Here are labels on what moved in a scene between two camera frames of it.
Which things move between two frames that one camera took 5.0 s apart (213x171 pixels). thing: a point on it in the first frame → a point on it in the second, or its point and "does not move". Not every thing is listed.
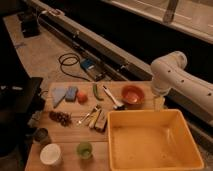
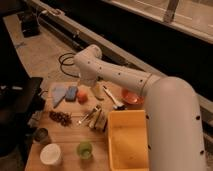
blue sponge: [71, 93] does not move
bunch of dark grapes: [63, 118] does not move
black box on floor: [29, 23] does not move
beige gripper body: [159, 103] → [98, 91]
